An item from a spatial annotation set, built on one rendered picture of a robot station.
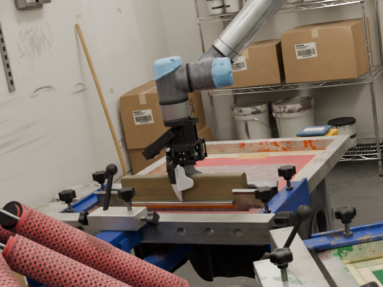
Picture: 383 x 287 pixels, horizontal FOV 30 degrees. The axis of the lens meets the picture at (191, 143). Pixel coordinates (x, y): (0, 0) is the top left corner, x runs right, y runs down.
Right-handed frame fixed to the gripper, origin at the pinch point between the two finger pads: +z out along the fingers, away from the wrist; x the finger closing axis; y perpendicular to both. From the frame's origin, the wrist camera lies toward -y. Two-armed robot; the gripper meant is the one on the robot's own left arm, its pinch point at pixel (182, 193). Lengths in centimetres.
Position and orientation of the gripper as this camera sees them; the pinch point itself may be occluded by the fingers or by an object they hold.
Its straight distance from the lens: 186.8
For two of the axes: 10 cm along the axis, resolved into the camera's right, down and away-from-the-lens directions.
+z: 1.6, 9.6, 2.3
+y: 8.8, -0.4, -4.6
